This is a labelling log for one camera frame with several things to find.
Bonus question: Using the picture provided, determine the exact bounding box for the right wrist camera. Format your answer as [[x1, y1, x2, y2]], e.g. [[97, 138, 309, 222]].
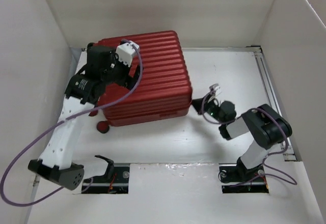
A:
[[209, 83, 222, 99]]

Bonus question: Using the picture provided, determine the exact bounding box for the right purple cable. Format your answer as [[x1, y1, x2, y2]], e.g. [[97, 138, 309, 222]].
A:
[[197, 88, 298, 188]]

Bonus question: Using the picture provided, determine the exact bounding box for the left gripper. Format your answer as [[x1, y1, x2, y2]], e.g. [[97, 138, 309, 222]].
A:
[[103, 48, 144, 91]]

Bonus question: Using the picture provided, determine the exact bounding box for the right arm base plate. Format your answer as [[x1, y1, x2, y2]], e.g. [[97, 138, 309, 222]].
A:
[[218, 164, 269, 194]]

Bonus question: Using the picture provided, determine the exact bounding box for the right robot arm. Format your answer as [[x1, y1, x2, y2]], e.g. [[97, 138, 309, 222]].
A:
[[192, 95, 292, 183]]

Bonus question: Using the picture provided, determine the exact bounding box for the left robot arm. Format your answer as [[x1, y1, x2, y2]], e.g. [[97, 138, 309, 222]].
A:
[[28, 40, 143, 190]]

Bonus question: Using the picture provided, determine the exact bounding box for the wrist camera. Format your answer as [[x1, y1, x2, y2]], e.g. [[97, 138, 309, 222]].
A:
[[116, 39, 140, 68], [209, 83, 222, 99]]

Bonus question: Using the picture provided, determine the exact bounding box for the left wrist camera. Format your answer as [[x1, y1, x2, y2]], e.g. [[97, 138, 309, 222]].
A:
[[116, 39, 140, 68]]

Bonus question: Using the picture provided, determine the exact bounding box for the red suitcase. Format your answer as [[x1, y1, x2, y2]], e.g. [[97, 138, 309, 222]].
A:
[[96, 30, 193, 134]]

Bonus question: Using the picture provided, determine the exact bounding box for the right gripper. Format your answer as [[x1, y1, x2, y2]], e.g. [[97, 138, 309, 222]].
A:
[[187, 93, 225, 125]]

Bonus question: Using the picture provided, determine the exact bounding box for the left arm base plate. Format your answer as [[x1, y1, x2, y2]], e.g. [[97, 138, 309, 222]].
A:
[[81, 164, 130, 194]]

